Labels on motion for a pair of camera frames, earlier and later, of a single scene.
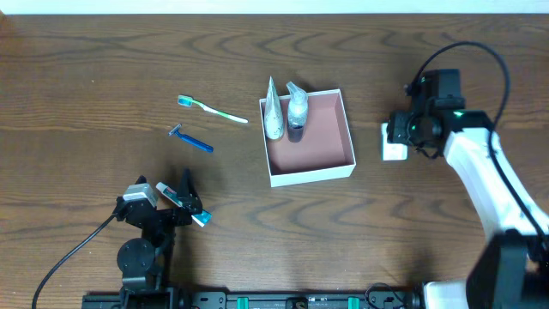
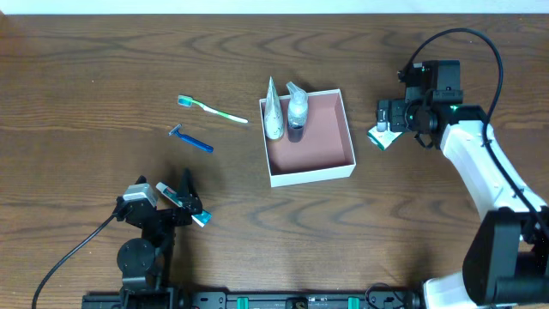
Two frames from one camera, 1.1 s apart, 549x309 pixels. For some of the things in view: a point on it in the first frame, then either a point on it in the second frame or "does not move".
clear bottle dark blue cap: x=297 y=113 does not move
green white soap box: x=392 y=152 → x=382 y=139
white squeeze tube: x=274 y=123 does not move
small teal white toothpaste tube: x=202 y=218 does not move
